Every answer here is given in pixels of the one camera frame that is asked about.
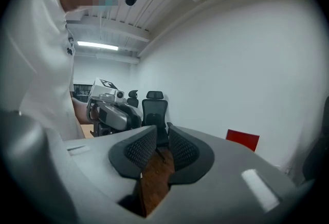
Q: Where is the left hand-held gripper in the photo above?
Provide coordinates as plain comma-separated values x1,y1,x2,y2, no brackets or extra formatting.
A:
86,78,143,137

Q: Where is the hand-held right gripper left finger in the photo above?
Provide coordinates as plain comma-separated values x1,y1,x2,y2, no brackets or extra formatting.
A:
63,124,158,224

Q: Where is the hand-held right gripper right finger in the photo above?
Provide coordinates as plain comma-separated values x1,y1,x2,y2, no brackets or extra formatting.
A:
146,122,305,224

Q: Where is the red fire extinguisher box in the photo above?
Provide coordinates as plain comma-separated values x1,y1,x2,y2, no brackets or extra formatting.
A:
226,128,261,153

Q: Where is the person's left forearm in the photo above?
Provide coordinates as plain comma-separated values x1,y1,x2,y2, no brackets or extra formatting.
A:
71,97,91,125

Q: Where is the black office chair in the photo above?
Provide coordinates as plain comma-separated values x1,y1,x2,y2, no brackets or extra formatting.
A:
141,90,170,148
126,89,140,108

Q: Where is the light wooden table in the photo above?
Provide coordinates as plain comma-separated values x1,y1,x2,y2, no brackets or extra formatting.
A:
80,123,96,139

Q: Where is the dark background shelf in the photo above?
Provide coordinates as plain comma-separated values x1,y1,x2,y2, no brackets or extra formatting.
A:
73,83,93,103

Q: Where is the ceiling strip light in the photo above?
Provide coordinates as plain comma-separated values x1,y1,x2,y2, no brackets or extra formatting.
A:
77,40,119,51

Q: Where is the person's white shirt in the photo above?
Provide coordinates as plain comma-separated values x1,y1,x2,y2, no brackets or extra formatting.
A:
0,0,86,142

